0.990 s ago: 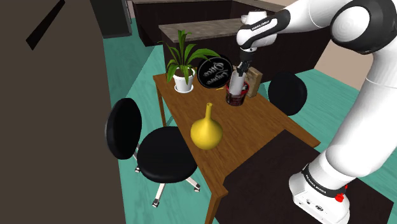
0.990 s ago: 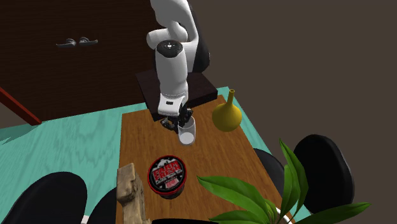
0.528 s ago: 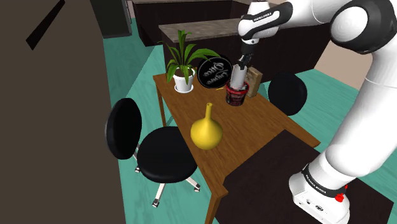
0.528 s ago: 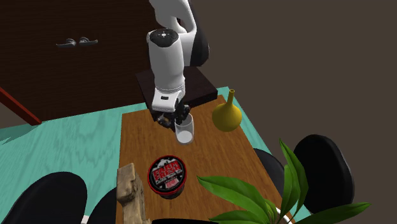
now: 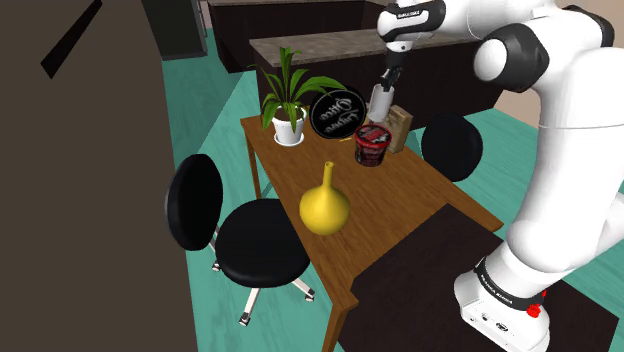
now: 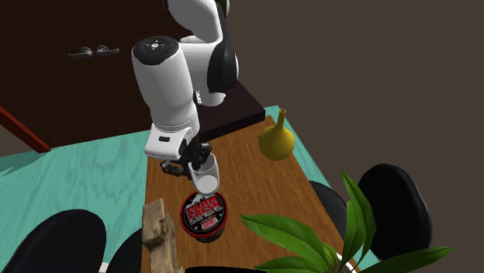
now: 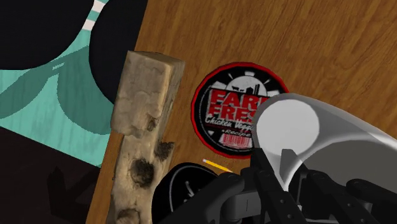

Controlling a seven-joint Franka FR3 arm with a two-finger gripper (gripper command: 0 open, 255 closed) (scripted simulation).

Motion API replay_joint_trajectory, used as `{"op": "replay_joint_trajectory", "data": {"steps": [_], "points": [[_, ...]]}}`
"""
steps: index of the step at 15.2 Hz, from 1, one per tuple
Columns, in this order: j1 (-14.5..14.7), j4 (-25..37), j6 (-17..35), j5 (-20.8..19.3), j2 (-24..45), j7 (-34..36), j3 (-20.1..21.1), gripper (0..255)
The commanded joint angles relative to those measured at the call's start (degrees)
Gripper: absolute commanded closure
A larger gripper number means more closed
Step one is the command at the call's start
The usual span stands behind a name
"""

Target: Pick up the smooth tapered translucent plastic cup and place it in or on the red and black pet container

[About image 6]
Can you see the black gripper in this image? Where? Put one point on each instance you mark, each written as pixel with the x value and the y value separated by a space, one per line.
pixel 192 151

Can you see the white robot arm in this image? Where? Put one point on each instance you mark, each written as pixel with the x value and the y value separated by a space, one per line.
pixel 166 87

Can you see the clear drinking glass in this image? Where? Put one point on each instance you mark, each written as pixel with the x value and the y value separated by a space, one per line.
pixel 207 181

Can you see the black red round tin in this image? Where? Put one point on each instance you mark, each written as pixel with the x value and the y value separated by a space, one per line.
pixel 203 219

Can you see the brown wooden table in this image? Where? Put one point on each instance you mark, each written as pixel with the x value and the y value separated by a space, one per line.
pixel 249 177

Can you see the dark robot stand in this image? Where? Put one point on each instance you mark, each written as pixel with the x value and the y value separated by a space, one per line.
pixel 234 109

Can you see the rough wooden figure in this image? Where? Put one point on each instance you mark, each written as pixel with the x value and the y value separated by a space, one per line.
pixel 160 234

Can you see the yellow long-necked vase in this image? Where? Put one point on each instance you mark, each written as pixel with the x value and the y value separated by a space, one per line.
pixel 276 142

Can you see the black round-backed chair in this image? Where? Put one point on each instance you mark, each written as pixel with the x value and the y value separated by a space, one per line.
pixel 397 211
pixel 56 244
pixel 332 208
pixel 126 255

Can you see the green leafy potted plant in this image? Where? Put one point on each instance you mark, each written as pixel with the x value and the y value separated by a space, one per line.
pixel 298 236

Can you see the dark brown double door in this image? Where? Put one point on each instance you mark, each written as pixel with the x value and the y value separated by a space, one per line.
pixel 56 94

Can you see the red-brown wooden bar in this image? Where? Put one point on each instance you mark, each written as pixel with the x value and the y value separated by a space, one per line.
pixel 22 129

